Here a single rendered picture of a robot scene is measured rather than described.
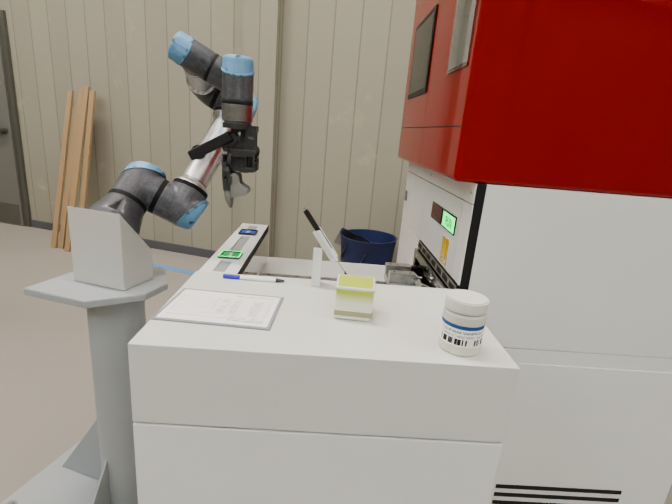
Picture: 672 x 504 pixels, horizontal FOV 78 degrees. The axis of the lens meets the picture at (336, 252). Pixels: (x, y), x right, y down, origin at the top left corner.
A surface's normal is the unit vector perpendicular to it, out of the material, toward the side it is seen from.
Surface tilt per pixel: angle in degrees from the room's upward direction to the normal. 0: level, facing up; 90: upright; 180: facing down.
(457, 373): 90
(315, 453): 90
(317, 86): 90
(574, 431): 90
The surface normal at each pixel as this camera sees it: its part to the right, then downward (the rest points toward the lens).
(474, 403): 0.01, 0.28
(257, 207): -0.28, 0.25
